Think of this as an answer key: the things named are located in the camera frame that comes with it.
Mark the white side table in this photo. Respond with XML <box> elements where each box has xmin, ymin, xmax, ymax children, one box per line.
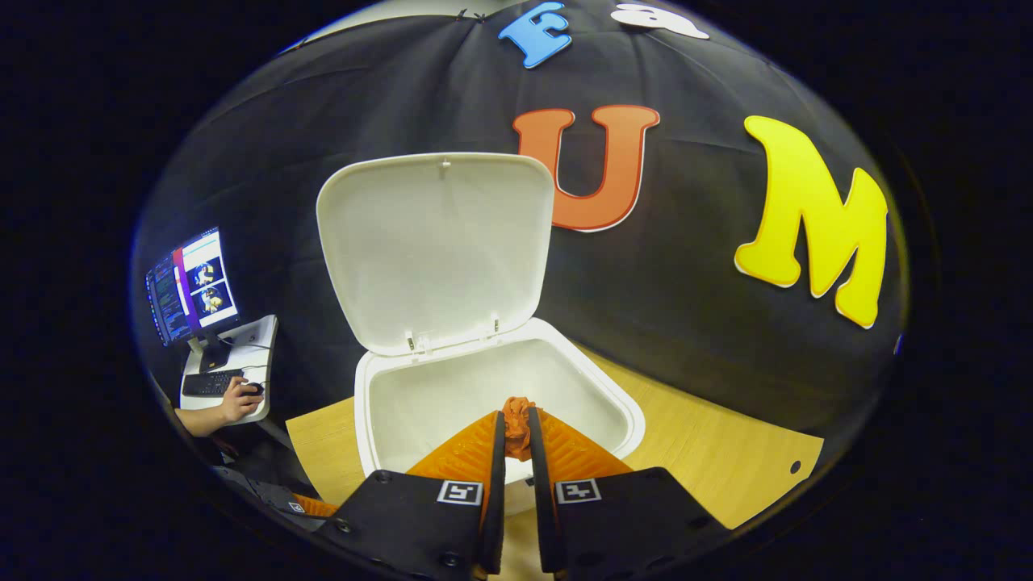
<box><xmin>179</xmin><ymin>315</ymin><xmax>279</xmax><ymax>426</ymax></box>

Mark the orange paper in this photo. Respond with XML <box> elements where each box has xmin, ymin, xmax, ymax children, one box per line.
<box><xmin>500</xmin><ymin>395</ymin><xmax>537</xmax><ymax>462</ymax></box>

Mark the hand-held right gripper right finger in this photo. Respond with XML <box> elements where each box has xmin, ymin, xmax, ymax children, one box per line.
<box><xmin>526</xmin><ymin>408</ymin><xmax>731</xmax><ymax>581</ymax></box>

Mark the black backdrop cloth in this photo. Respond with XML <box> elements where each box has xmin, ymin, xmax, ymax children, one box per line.
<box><xmin>133</xmin><ymin>0</ymin><xmax>909</xmax><ymax>453</ymax></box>

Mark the black keyboard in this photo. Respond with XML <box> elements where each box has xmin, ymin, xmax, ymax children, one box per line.
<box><xmin>182</xmin><ymin>369</ymin><xmax>245</xmax><ymax>398</ymax></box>

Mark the computer monitor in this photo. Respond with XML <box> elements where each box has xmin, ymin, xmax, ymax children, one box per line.
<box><xmin>145</xmin><ymin>228</ymin><xmax>241</xmax><ymax>372</ymax></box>

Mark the white desktop garbage bin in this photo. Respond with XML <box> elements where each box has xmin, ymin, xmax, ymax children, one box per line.
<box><xmin>316</xmin><ymin>152</ymin><xmax>646</xmax><ymax>517</ymax></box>

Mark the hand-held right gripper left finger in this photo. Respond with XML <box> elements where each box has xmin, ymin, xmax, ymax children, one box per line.
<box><xmin>311</xmin><ymin>410</ymin><xmax>508</xmax><ymax>581</ymax></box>

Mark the wooden desktop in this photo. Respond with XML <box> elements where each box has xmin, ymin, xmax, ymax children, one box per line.
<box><xmin>285</xmin><ymin>347</ymin><xmax>826</xmax><ymax>581</ymax></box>

